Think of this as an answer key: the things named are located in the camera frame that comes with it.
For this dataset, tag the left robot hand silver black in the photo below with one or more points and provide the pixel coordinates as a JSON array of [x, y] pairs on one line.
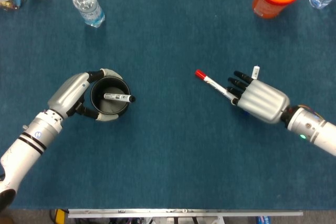
[[68, 93]]

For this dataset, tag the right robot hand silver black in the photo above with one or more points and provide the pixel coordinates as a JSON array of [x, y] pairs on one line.
[[262, 100]]

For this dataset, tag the blue capped whiteboard marker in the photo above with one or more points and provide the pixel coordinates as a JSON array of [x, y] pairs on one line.
[[255, 72]]

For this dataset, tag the black mesh pen cup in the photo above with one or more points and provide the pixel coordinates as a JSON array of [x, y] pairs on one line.
[[110, 108]]

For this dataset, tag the black capped whiteboard marker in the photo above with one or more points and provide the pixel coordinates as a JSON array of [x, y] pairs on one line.
[[118, 96]]

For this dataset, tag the red capped whiteboard marker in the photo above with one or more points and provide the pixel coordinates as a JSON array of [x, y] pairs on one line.
[[210, 81]]

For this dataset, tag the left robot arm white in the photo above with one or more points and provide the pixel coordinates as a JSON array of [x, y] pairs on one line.
[[26, 150]]

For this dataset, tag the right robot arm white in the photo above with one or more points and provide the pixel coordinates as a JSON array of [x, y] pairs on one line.
[[315, 129]]

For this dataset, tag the water bottle blue label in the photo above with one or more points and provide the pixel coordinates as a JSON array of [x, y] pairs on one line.
[[88, 6]]

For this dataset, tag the metal table edge rail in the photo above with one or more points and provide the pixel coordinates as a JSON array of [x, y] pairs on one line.
[[183, 213]]

